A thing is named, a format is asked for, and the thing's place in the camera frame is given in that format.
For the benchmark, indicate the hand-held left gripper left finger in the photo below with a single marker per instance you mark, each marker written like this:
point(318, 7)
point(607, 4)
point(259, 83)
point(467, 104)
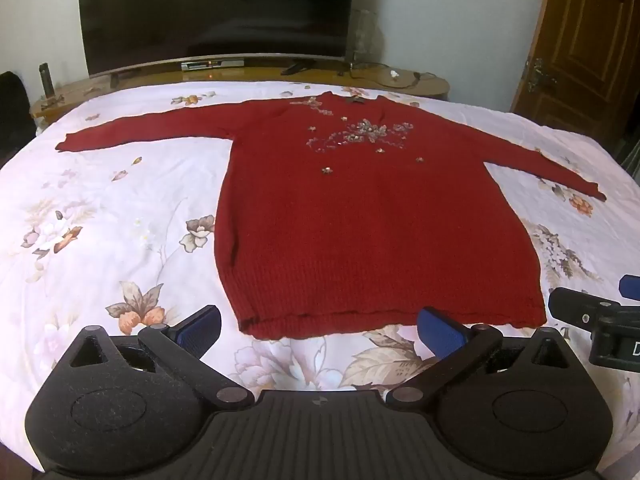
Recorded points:
point(201, 331)

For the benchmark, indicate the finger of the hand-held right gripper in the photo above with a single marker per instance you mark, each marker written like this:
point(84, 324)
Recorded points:
point(631, 286)
point(575, 306)

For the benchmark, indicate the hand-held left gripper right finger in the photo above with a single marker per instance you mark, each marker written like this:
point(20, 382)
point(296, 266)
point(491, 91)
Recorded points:
point(440, 335)

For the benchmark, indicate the red embroidered knit sweater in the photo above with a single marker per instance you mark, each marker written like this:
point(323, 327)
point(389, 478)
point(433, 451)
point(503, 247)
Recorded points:
point(350, 235)

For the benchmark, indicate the floral white bedsheet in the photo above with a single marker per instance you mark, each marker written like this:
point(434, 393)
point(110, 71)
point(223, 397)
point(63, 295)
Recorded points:
point(100, 185)

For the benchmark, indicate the brown wooden door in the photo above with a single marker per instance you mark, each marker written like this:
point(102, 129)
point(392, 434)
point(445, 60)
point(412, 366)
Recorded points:
point(585, 40)

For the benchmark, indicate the wooden television stand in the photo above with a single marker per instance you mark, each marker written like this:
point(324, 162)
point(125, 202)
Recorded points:
point(260, 74)

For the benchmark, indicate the silver set-top box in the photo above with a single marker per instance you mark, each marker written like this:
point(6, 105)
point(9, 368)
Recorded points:
point(212, 64)

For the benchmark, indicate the dark upright remote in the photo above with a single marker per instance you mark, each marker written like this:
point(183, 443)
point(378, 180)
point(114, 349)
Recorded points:
point(46, 82)

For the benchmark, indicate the clear glass vase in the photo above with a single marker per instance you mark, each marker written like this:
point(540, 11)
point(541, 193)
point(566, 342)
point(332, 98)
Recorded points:
point(365, 35)

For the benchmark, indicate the black flat-screen television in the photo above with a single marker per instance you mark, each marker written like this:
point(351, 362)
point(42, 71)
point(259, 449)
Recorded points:
point(215, 10)

